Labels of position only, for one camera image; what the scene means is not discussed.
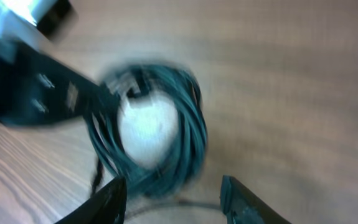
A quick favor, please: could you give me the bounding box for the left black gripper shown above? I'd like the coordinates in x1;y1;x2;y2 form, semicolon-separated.
0;39;121;126

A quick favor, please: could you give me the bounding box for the black usb cable long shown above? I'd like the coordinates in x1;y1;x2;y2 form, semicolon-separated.
85;63;208;198

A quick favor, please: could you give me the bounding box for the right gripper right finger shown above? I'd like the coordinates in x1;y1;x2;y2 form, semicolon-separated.
220;175;290;224

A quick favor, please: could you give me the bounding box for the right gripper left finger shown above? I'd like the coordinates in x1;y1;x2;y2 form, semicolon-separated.
55;177;127;224

